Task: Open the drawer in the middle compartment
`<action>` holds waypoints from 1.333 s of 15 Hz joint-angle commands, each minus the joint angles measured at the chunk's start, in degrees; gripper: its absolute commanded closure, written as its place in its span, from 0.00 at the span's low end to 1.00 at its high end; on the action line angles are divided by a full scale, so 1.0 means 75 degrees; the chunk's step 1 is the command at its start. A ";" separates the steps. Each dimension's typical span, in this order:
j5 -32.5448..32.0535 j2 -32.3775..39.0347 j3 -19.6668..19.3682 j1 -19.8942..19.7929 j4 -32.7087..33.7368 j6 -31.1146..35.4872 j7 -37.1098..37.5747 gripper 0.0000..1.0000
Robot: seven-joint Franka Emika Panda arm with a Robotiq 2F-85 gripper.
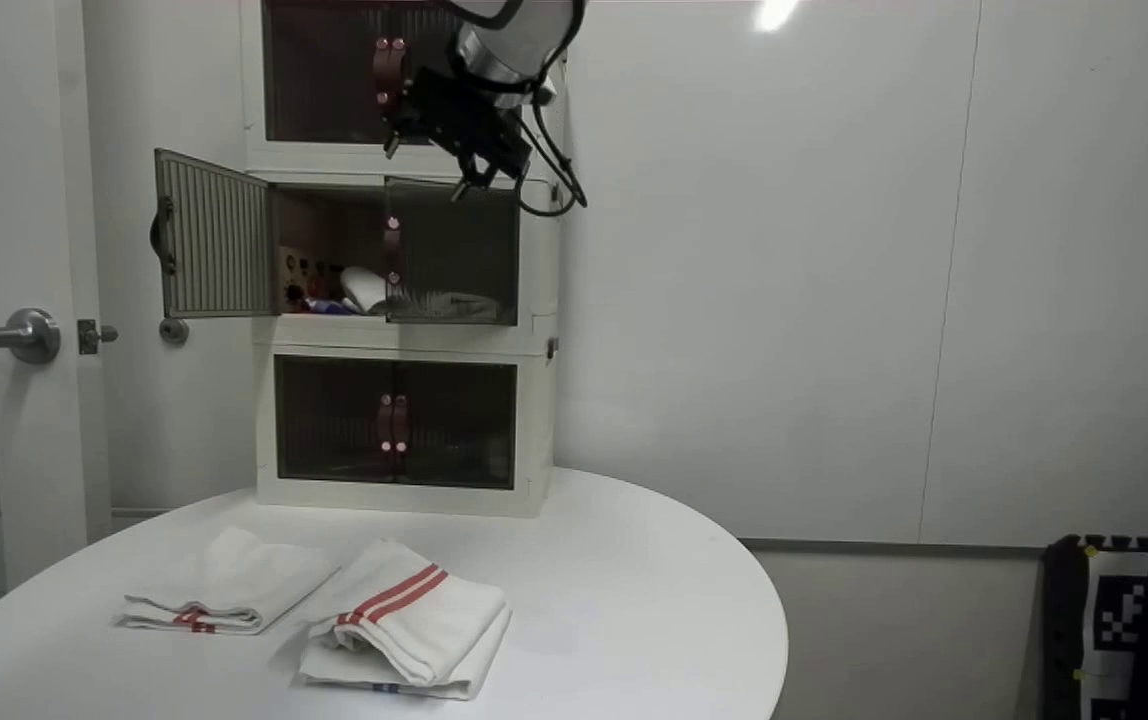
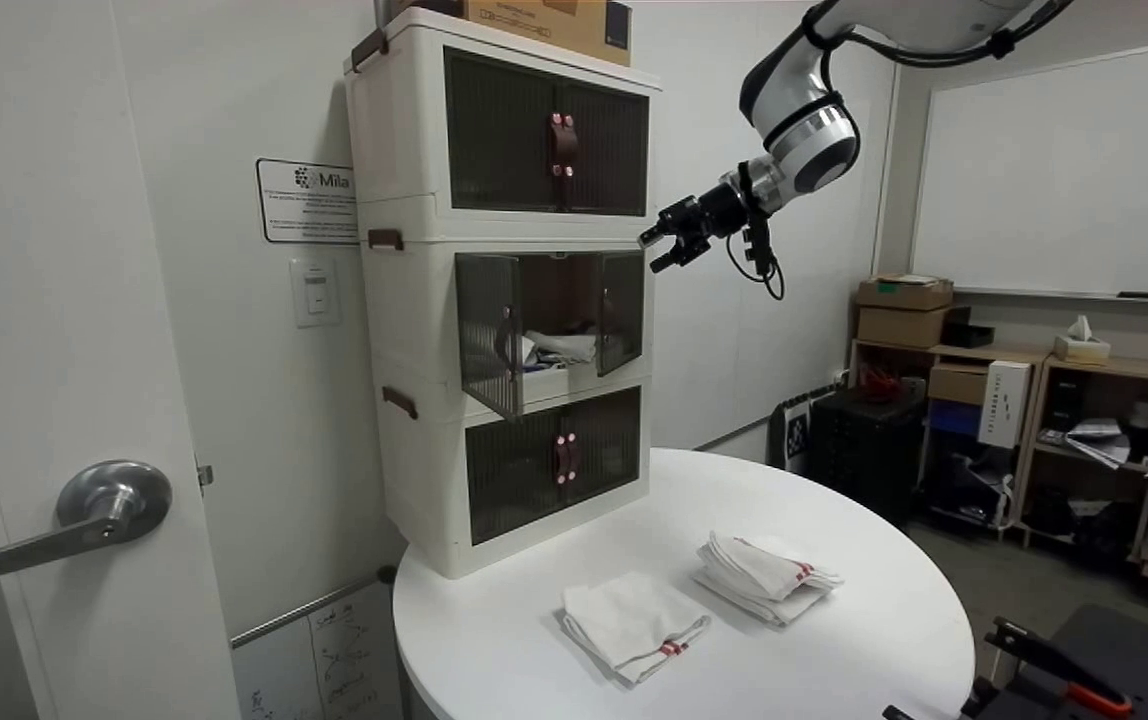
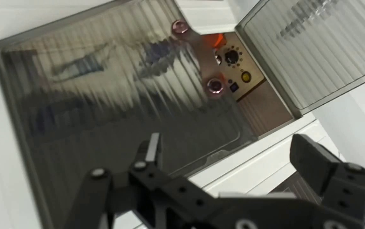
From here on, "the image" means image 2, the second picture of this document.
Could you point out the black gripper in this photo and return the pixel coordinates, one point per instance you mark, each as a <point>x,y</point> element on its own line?
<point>721,211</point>

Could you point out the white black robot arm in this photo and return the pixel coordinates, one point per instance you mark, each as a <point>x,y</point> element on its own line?
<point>813,112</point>

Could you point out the cardboard shelf drawer box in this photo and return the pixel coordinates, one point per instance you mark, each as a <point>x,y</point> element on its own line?
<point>958,385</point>

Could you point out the white cloth blue stripe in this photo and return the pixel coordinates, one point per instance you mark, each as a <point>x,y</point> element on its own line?
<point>556,350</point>

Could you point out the flat cardboard box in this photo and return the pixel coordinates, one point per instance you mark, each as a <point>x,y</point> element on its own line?
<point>904,289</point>

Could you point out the small brown cardboard box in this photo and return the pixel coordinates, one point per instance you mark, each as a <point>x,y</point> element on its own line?
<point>896,326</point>

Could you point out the large brown cardboard box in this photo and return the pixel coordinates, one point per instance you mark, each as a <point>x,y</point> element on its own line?
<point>535,22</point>

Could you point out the white stacked storage cabinet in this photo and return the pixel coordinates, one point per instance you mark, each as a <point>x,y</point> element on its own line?
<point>417,320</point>

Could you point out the brown cabinet side latch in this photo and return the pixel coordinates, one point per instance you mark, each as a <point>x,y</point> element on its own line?
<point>369,51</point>
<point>387,236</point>
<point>400,403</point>

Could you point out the black storage crate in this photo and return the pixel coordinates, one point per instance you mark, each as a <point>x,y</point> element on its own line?
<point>871,452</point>

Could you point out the small black device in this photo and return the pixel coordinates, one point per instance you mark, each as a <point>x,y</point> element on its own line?
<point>965,328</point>

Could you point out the folded white towel red stripes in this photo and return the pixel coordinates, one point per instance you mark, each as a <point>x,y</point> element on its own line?
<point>757,577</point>

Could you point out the white upright box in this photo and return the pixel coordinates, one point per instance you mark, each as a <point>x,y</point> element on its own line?
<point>1005,403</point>

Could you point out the wooden shelf unit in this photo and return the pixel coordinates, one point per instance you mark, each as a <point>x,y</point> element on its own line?
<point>1038,365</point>

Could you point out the folded white towel red mark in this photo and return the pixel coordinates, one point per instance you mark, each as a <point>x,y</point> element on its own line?
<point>624,624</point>

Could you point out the whiteboard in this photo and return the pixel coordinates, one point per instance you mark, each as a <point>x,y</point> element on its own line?
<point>1064,175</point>

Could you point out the tissue box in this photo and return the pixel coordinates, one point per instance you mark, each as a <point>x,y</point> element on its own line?
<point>1081,344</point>

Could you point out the black whiteboard eraser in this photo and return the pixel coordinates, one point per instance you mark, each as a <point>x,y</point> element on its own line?
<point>1142,293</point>

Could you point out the white paper stack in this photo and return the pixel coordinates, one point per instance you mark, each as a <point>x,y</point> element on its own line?
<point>1098,441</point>

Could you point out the small silver door latch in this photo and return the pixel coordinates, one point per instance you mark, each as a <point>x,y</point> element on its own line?
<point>206,475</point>

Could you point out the black red hand tool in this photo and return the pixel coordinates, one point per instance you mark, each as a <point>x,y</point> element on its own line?
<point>1064,672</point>

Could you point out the white room door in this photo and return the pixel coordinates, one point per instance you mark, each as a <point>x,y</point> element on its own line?
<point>65,264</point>

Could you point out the dark grey mat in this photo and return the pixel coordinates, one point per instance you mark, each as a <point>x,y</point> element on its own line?
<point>1133,644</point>

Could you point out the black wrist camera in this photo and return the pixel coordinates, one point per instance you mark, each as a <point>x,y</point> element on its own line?
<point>757,236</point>

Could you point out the white wall switch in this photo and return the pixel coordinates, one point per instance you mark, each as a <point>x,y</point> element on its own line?
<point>315,289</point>

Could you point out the white wall sign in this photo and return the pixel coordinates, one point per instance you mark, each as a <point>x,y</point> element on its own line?
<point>305,201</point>

